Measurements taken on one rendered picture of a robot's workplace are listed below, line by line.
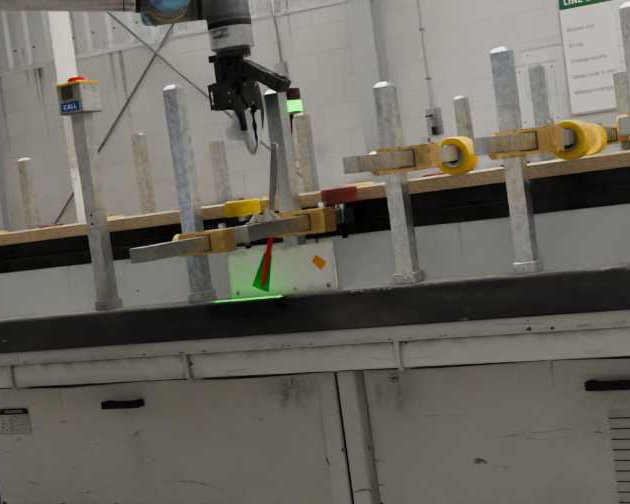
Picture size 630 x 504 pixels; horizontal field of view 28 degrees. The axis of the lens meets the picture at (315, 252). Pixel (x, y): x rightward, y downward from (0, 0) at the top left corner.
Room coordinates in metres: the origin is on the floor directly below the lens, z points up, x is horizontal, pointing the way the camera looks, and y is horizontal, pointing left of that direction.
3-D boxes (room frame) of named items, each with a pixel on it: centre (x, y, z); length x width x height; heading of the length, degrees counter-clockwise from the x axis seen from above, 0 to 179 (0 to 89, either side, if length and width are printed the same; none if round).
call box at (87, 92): (2.86, 0.48, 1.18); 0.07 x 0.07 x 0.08; 61
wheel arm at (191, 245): (2.67, 0.25, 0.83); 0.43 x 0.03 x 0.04; 151
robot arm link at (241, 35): (2.56, 0.11, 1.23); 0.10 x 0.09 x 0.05; 151
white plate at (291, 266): (2.61, 0.08, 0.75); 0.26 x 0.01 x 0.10; 61
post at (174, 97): (2.73, 0.26, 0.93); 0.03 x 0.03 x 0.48; 61
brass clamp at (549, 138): (2.36, -0.42, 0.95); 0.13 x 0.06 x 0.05; 61
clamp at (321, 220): (2.60, 0.02, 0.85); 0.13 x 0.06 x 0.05; 61
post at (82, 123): (2.86, 0.49, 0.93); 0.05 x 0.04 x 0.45; 61
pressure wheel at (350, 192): (2.72, -0.07, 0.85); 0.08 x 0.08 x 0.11
